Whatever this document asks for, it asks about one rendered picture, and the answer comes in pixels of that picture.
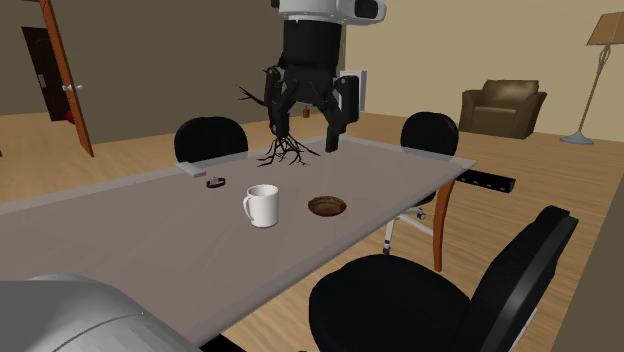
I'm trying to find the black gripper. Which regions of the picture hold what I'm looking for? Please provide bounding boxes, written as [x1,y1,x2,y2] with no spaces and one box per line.
[264,18,361,154]

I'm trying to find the black bare branch ornament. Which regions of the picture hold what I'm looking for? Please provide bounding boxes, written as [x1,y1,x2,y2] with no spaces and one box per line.
[235,83,321,168]

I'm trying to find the brown round bowl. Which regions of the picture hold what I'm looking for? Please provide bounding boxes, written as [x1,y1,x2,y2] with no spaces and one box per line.
[307,195,348,218]

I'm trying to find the black office chair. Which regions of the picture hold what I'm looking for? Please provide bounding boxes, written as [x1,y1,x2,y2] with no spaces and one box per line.
[173,115,250,165]
[307,205,580,352]
[382,110,460,257]

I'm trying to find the white mug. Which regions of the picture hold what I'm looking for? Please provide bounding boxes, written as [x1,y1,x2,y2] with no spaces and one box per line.
[242,184,281,229]

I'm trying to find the grey flat slab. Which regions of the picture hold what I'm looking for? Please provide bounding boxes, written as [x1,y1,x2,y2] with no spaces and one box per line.
[175,161,207,179]

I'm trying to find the brown leather armchair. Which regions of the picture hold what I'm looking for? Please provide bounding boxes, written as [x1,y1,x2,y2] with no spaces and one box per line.
[458,79,549,141]

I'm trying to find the black long rack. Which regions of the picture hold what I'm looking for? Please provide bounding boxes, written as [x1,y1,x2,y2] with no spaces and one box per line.
[457,168,517,195]

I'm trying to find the grey table with wooden legs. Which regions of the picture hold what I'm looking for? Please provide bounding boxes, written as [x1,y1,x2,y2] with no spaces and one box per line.
[0,134,478,348]

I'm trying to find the orange wooden door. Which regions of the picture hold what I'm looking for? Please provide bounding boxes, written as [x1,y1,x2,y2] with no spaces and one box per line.
[38,0,96,159]

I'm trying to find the floor lamp with brown shade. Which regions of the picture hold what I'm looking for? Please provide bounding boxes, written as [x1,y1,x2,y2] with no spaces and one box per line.
[559,11,624,146]

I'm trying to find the white framed wall panel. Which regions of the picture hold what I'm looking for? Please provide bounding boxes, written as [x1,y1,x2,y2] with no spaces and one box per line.
[344,68,368,114]

